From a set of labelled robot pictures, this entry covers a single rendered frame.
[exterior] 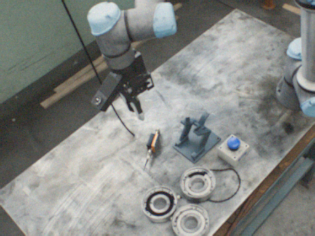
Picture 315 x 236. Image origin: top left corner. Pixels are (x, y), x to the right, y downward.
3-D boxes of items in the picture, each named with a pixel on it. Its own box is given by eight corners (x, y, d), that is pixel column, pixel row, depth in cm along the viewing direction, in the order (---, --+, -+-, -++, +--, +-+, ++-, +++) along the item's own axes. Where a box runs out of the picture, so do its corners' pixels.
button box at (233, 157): (235, 168, 119) (235, 160, 115) (218, 155, 122) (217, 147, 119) (251, 151, 123) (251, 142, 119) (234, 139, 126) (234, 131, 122)
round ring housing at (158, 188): (151, 230, 109) (148, 224, 106) (138, 200, 115) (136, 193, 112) (184, 215, 111) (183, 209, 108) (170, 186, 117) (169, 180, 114)
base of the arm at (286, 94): (291, 72, 142) (295, 53, 134) (326, 92, 135) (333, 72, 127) (267, 96, 136) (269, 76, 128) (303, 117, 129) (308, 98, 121)
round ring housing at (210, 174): (204, 209, 112) (203, 203, 108) (174, 193, 115) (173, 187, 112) (222, 182, 117) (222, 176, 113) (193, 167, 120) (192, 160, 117)
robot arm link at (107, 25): (120, 16, 82) (82, 24, 83) (134, 55, 91) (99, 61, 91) (122, -4, 87) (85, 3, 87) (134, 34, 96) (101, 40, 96)
